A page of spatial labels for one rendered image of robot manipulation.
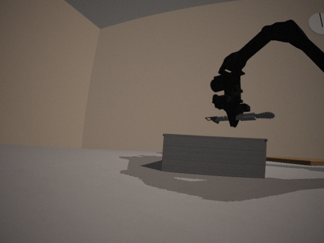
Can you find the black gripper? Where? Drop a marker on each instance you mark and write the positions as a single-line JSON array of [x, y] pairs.
[[232, 102]]

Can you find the wooden board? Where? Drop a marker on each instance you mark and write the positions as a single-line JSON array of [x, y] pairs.
[[294, 160]]

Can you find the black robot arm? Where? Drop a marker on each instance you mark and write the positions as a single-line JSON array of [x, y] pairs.
[[287, 32]]

